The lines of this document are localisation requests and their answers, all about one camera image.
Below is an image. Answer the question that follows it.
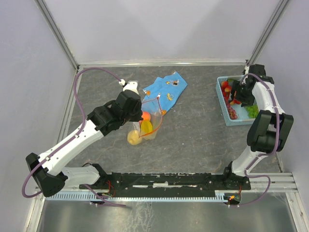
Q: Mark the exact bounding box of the purple grapes bunch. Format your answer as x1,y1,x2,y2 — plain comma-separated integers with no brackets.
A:
226,103,238,120

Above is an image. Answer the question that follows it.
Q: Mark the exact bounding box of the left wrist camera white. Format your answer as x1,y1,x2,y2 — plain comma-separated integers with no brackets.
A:
119,79,139,95

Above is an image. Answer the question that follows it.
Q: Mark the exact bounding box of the yellow banana toy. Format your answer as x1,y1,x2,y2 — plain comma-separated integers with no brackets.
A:
140,120,153,134

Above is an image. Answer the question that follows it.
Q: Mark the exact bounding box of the green grapes bunch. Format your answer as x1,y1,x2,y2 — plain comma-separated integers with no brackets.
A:
245,104,259,118

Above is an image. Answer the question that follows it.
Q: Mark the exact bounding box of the aluminium frame rail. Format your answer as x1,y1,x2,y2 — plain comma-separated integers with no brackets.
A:
79,58,246,68

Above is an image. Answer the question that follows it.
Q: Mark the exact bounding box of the light blue cable duct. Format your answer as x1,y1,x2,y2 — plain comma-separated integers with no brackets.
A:
46,191,228,203

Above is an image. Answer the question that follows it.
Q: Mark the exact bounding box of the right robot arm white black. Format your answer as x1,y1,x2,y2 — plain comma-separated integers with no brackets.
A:
218,64,294,189

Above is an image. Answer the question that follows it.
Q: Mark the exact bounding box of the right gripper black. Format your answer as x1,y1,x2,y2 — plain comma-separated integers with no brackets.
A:
226,80,254,107

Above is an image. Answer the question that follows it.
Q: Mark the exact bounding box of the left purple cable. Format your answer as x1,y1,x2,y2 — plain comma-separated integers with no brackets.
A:
22,67,124,198

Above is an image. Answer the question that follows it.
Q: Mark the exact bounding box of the orange peach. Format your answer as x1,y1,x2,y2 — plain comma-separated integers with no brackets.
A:
142,111,151,121

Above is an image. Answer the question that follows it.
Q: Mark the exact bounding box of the clear zip bag orange zipper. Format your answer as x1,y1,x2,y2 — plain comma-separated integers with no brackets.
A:
132,94,163,140

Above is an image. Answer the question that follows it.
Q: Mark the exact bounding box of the blue cartoon print cloth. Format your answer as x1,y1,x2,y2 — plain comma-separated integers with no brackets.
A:
143,72,187,115

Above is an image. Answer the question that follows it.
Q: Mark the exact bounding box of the blue plastic basket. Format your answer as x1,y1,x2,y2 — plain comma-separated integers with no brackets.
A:
216,76,259,126

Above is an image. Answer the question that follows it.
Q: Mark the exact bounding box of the yellow lemon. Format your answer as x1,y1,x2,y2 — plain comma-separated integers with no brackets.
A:
127,130,142,145

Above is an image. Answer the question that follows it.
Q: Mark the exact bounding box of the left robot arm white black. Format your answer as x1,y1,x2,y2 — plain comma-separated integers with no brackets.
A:
26,90,142,197

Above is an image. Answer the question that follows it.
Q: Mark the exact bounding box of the red berry cluster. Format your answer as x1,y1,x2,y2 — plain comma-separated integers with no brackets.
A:
221,81,241,105

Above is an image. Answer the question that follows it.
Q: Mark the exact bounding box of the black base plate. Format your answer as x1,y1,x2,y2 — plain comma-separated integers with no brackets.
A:
90,173,251,197

